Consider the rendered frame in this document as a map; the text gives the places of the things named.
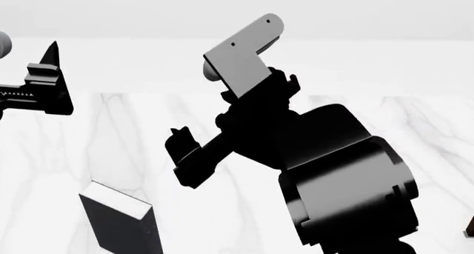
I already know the brown wooden object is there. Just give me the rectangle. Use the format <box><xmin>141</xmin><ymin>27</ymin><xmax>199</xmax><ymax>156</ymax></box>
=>
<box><xmin>462</xmin><ymin>214</ymin><xmax>474</xmax><ymax>238</ymax></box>

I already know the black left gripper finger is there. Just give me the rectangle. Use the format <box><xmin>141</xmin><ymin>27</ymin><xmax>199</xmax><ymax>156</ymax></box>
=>
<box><xmin>24</xmin><ymin>41</ymin><xmax>75</xmax><ymax>116</ymax></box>

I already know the grey right wrist camera bracket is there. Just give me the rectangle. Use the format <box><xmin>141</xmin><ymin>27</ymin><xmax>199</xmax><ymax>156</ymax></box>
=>
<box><xmin>202</xmin><ymin>13</ymin><xmax>286</xmax><ymax>100</ymax></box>

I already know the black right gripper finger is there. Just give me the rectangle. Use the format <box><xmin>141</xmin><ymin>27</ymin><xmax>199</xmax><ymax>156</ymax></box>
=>
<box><xmin>287</xmin><ymin>74</ymin><xmax>301</xmax><ymax>94</ymax></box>
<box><xmin>164</xmin><ymin>125</ymin><xmax>220</xmax><ymax>190</ymax></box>

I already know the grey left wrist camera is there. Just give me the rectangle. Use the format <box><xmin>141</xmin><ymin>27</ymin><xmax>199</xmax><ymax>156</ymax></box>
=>
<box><xmin>0</xmin><ymin>30</ymin><xmax>13</xmax><ymax>59</ymax></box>

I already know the dark grey box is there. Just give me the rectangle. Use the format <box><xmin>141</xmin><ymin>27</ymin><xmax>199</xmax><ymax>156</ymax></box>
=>
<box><xmin>78</xmin><ymin>180</ymin><xmax>164</xmax><ymax>254</ymax></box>

